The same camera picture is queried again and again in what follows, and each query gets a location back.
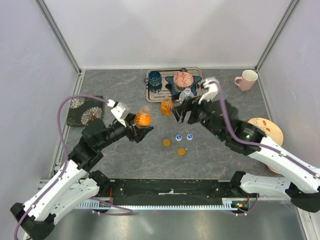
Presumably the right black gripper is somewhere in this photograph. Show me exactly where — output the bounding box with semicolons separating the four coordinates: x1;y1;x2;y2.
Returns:
169;92;225;140

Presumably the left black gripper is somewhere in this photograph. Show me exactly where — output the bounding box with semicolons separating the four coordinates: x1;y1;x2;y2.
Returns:
97;112;154;150

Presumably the orange juice bottle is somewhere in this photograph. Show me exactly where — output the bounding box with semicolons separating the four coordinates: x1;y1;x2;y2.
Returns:
161;97;173;116
134;106;152;127

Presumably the labelled water bottle blue cap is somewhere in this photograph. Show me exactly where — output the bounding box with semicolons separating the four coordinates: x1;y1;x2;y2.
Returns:
178;87;194;104

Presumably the white blue bottle cap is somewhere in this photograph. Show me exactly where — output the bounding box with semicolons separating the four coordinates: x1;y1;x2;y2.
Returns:
186;133;194;141
175;134;183;142

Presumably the orange bottle cap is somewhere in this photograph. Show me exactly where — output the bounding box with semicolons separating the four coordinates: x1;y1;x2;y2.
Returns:
162;138;171;147
177;147;186;156

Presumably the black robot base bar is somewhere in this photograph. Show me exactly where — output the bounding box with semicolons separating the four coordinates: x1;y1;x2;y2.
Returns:
109;178;237;207

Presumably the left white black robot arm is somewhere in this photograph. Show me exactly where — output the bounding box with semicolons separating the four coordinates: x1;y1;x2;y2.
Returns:
10;113;153;240

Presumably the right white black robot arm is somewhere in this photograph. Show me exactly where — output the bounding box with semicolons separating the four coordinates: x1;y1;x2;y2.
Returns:
171;97;320;213

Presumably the silver metal tray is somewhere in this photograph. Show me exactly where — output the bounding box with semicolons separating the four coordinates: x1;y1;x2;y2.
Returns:
144;67;203;103

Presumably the red patterned small bowl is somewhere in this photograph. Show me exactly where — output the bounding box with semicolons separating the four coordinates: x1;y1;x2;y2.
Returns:
173;71;194;88

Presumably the blue star shaped dish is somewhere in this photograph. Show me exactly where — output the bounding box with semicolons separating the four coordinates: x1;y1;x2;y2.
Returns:
165;67;202;96

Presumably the dark blue ceramic mug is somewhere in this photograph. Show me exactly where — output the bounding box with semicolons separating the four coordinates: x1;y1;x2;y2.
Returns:
144;70;162;87

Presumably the black floral square plate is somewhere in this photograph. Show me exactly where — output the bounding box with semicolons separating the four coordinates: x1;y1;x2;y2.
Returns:
67;97;104;127

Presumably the pink ceramic mug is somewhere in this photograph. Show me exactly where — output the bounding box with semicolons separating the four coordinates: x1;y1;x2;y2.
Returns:
234;69;258;92

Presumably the beige bird painted plate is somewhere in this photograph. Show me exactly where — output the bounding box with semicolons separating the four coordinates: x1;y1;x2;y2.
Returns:
247;117;284;146

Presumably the red floral small bowl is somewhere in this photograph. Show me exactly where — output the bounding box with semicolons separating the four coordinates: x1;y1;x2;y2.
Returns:
267;165;279;174

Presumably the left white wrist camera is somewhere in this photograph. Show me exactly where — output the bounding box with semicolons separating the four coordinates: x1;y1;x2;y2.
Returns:
107;99;130;127

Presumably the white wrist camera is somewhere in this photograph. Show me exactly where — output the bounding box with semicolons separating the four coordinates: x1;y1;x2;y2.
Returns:
107;99;130;127
198;77;220;105

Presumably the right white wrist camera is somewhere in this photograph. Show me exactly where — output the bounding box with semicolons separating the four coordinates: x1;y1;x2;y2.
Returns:
198;77;220;105

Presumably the white slotted cable duct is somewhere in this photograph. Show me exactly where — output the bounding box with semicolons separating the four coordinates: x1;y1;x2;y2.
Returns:
75;199;237;211

